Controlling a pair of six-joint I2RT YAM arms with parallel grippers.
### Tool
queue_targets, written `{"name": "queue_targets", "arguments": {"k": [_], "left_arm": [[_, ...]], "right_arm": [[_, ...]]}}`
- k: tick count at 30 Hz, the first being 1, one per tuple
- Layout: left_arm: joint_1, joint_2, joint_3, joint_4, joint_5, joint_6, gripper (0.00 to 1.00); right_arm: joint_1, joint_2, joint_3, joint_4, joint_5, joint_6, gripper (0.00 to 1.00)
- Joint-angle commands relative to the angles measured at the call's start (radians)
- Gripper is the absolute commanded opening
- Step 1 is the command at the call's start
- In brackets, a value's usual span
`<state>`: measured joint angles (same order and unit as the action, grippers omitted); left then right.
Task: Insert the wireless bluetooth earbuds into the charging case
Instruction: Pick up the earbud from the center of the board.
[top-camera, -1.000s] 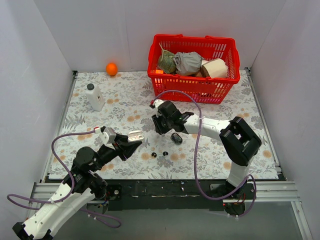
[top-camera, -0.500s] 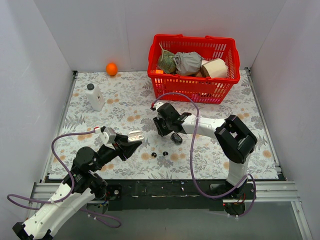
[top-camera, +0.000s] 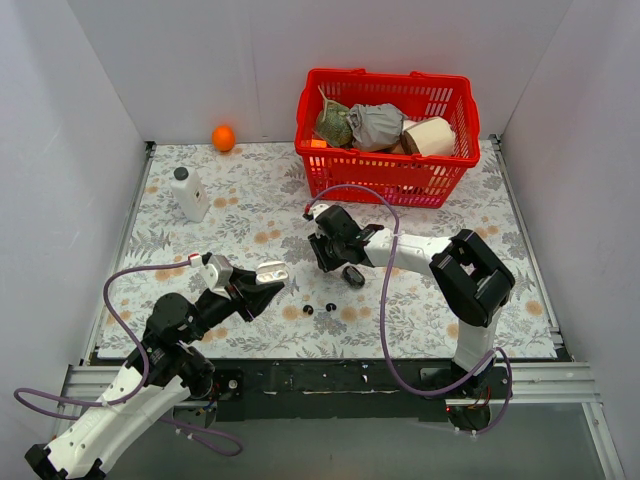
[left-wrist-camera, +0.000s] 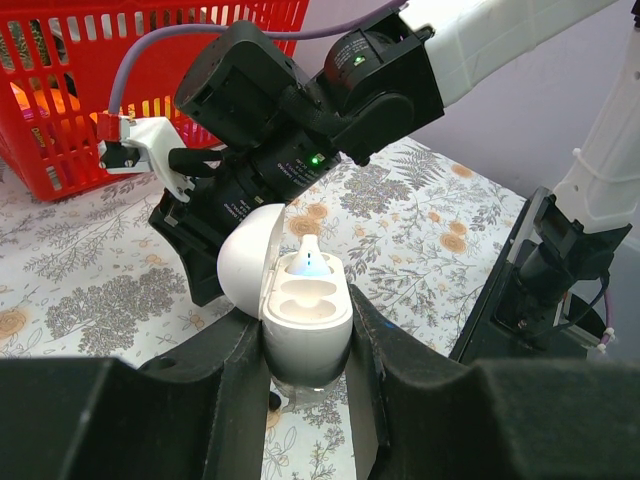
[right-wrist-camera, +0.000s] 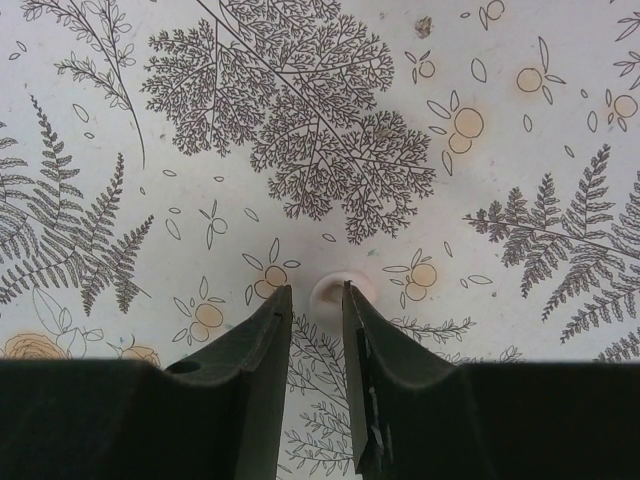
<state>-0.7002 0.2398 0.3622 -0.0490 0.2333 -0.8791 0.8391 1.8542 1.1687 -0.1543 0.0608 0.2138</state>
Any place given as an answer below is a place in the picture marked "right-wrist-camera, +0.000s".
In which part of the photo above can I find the floral table cloth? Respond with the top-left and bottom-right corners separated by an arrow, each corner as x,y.
1,1 -> 639,478

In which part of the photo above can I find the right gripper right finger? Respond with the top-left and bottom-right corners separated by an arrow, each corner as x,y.
342,284 -> 639,479

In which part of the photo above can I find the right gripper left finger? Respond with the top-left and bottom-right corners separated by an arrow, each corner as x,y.
1,286 -> 293,479

